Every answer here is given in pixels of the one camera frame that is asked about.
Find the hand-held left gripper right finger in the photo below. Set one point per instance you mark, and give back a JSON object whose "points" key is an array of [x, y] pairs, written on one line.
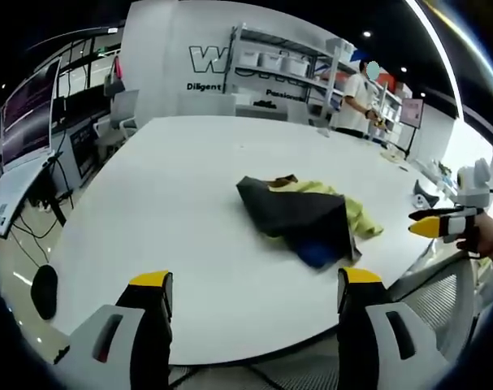
{"points": [[376, 337]]}

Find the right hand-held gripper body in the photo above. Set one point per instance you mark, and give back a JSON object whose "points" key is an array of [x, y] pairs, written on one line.
{"points": [[472, 187]]}

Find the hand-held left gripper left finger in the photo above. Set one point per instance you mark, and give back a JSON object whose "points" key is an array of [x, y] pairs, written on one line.
{"points": [[108, 341]]}

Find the yellow-green garment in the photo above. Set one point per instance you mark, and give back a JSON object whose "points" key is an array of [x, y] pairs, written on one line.
{"points": [[357, 219]]}

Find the dark grey garment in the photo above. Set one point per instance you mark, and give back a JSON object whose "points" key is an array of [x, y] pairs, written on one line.
{"points": [[303, 213]]}

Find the person's right hand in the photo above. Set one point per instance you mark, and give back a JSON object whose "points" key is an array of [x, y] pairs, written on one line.
{"points": [[489, 237]]}

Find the black and white holder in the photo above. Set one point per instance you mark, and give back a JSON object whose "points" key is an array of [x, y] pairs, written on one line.
{"points": [[424, 197]]}

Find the grey mesh chair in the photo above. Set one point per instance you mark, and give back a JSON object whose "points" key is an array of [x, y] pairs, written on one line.
{"points": [[437, 300]]}

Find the black round floor object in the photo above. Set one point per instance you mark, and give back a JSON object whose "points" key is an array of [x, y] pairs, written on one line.
{"points": [[45, 292]]}

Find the screen on floor stand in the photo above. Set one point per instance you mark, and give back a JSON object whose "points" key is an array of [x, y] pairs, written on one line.
{"points": [[412, 115]]}

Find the blue cloth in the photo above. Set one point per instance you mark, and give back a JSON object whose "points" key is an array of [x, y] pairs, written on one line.
{"points": [[317, 254]]}

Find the brown cloth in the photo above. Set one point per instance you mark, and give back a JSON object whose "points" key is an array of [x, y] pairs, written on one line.
{"points": [[284, 181]]}

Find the white side desk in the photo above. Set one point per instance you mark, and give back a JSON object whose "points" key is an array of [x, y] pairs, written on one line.
{"points": [[12, 195]]}

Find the dark sign panel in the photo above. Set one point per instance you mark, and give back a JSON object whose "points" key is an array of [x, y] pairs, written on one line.
{"points": [[83, 150]]}

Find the grey metal shelf rack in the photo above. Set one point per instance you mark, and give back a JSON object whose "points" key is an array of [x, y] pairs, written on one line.
{"points": [[303, 69]]}

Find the grey office chair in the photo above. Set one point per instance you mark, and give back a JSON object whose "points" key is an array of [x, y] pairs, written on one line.
{"points": [[122, 111]]}

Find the large computer monitor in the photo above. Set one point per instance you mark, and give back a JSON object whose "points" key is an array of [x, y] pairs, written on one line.
{"points": [[27, 118]]}

